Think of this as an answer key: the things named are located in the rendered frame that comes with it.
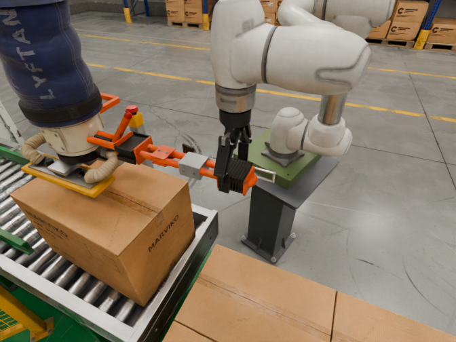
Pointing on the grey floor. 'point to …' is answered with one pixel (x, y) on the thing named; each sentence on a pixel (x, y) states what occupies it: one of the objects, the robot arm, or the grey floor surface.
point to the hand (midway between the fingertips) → (233, 172)
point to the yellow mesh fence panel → (15, 309)
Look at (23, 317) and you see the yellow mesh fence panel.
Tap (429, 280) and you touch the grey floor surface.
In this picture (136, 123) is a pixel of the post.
